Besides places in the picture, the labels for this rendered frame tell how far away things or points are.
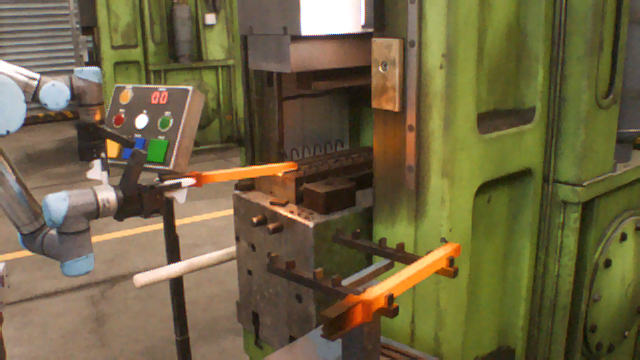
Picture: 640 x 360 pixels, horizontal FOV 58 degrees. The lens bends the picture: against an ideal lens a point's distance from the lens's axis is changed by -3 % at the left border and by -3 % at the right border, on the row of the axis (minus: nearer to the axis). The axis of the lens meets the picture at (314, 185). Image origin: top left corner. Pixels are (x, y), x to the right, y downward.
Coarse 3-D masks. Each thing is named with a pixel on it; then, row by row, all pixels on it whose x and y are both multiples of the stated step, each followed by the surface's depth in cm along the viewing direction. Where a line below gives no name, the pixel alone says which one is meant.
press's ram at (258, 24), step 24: (240, 0) 165; (264, 0) 156; (288, 0) 149; (312, 0) 147; (336, 0) 152; (360, 0) 157; (240, 24) 168; (264, 24) 159; (288, 24) 150; (312, 24) 148; (336, 24) 153; (360, 24) 158
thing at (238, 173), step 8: (240, 168) 160; (248, 168) 160; (256, 168) 161; (264, 168) 162; (272, 168) 164; (280, 168) 166; (288, 168) 167; (168, 176) 146; (176, 176) 147; (184, 176) 147; (192, 176) 149; (200, 176) 149; (208, 176) 152; (216, 176) 153; (224, 176) 155; (232, 176) 156; (240, 176) 158; (248, 176) 159; (256, 176) 161; (192, 184) 149; (200, 184) 150
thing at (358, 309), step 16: (432, 256) 119; (400, 272) 112; (416, 272) 112; (432, 272) 117; (384, 288) 106; (400, 288) 108; (336, 304) 98; (352, 304) 98; (368, 304) 99; (336, 320) 96; (352, 320) 99; (368, 320) 100; (336, 336) 96
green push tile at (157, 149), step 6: (150, 144) 191; (156, 144) 190; (162, 144) 189; (168, 144) 189; (150, 150) 191; (156, 150) 190; (162, 150) 189; (150, 156) 190; (156, 156) 189; (162, 156) 188; (156, 162) 189; (162, 162) 188
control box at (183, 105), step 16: (112, 96) 205; (144, 96) 199; (160, 96) 196; (176, 96) 193; (192, 96) 192; (112, 112) 203; (128, 112) 200; (144, 112) 197; (160, 112) 194; (176, 112) 191; (192, 112) 193; (112, 128) 201; (128, 128) 198; (144, 128) 195; (160, 128) 192; (176, 128) 190; (192, 128) 194; (176, 144) 188; (192, 144) 195; (112, 160) 197; (176, 160) 188
